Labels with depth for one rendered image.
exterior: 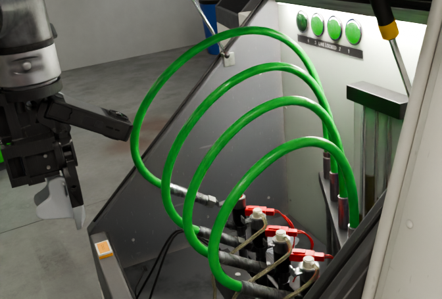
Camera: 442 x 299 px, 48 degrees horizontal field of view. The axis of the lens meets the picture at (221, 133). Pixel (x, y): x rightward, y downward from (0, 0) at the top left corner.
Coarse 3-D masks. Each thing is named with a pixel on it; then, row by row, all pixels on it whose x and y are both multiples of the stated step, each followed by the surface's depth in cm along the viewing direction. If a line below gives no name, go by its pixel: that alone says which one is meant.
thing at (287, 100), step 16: (288, 96) 71; (256, 112) 69; (320, 112) 73; (240, 128) 68; (336, 128) 75; (224, 144) 68; (336, 144) 76; (208, 160) 68; (192, 192) 68; (192, 208) 69; (192, 224) 71; (192, 240) 71; (224, 256) 74; (240, 256) 77; (256, 272) 78
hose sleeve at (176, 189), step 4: (172, 184) 86; (172, 188) 85; (176, 188) 86; (180, 188) 86; (184, 188) 87; (172, 192) 86; (176, 192) 86; (180, 192) 86; (184, 192) 87; (180, 196) 87; (184, 196) 87; (196, 196) 88; (200, 196) 88; (204, 196) 89; (196, 200) 88; (200, 200) 88; (204, 200) 89; (204, 204) 89
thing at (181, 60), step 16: (224, 32) 81; (240, 32) 82; (256, 32) 83; (272, 32) 84; (192, 48) 80; (176, 64) 79; (304, 64) 90; (160, 80) 79; (144, 112) 79; (144, 176) 83
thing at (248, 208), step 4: (248, 208) 92; (252, 208) 92; (264, 208) 92; (268, 208) 92; (272, 208) 92; (248, 212) 92; (252, 212) 92; (264, 212) 91; (268, 212) 91; (272, 212) 91
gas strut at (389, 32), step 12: (372, 0) 52; (384, 0) 52; (384, 12) 52; (384, 24) 53; (396, 24) 53; (384, 36) 54; (396, 36) 54; (396, 48) 55; (396, 60) 56; (408, 84) 58; (408, 96) 59
